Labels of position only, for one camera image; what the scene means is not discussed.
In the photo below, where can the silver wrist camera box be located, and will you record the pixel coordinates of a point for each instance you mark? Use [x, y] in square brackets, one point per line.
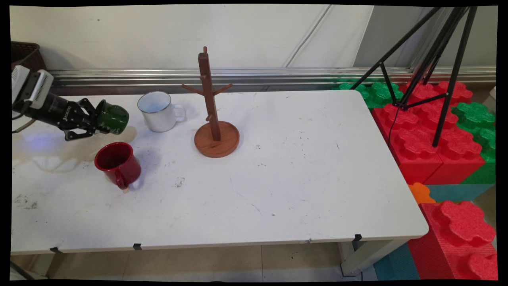
[43, 89]

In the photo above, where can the white table leg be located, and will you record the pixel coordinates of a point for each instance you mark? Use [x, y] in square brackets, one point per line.
[369, 254]

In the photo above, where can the white wall conduit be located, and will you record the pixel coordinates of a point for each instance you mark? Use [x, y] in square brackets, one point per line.
[307, 35]

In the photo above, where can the brown wooden mug tree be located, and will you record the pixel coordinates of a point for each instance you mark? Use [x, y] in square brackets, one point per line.
[216, 143]

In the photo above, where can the green foam block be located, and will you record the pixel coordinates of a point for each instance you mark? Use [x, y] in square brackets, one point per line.
[474, 117]
[379, 93]

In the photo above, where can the black tripod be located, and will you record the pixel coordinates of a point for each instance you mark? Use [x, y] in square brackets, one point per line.
[446, 95]

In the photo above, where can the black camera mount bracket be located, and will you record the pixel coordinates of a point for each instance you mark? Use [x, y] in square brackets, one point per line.
[30, 85]

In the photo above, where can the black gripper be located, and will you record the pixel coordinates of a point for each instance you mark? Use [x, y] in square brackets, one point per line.
[55, 111]

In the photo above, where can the teal foam block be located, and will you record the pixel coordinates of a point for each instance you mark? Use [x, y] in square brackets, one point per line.
[397, 266]
[456, 192]

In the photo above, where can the green mug with white print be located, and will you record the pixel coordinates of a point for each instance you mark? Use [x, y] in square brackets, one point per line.
[115, 119]

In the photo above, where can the large red foam block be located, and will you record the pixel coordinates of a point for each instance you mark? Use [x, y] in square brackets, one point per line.
[412, 143]
[464, 222]

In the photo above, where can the orange foam block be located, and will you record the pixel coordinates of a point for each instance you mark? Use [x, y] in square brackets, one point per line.
[420, 194]

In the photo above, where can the aluminium wall rail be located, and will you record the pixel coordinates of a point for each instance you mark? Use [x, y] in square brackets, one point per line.
[278, 75]

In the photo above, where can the brown wicker basket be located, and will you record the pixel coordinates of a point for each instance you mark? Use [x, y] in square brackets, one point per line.
[25, 55]

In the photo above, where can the red enamel mug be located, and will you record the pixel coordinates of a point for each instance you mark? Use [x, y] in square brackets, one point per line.
[127, 169]

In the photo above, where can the white enamel mug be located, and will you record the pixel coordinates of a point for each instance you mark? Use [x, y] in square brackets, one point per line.
[158, 119]

